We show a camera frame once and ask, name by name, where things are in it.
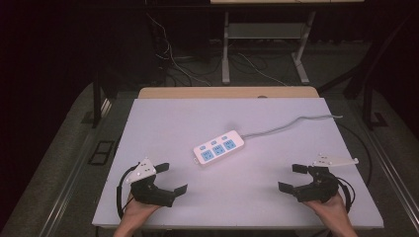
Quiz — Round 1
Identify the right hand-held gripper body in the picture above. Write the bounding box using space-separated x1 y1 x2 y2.
292 153 360 204

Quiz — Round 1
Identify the black metal stand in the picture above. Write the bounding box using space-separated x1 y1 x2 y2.
91 70 104 129
361 62 389 130

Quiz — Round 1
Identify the white blue power strip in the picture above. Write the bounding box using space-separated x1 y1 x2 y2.
193 129 246 167

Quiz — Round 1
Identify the white foam board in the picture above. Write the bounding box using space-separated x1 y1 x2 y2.
91 97 385 230

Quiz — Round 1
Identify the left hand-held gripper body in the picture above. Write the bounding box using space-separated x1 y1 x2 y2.
125 157 176 208

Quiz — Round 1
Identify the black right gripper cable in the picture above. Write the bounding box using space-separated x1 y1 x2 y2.
335 175 357 215

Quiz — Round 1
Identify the wooden table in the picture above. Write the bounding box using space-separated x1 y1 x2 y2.
136 86 320 100

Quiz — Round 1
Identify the white floor cable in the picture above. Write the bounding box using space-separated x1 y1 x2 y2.
236 52 289 87
145 13 212 87

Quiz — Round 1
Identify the white metal desk frame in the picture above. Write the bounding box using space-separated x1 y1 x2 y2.
220 9 318 86

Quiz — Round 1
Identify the grey power strip cable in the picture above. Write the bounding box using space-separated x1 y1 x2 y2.
240 114 344 139

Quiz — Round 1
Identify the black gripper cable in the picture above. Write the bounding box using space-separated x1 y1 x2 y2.
115 164 140 220
335 175 357 215

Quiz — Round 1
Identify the thin black floor cable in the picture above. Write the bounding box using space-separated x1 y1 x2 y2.
335 121 374 189

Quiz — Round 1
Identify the person's left hand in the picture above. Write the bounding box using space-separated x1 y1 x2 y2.
122 193 163 228

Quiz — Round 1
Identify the black floor socket frame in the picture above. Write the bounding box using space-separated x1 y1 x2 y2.
87 140 116 166

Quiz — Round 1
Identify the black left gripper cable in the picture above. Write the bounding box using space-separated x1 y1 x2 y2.
115 164 140 220

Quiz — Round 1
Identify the aluminium floor rail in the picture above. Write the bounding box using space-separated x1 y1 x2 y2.
360 122 419 233
38 97 114 237

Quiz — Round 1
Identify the person's right hand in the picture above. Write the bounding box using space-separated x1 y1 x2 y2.
301 191 351 229

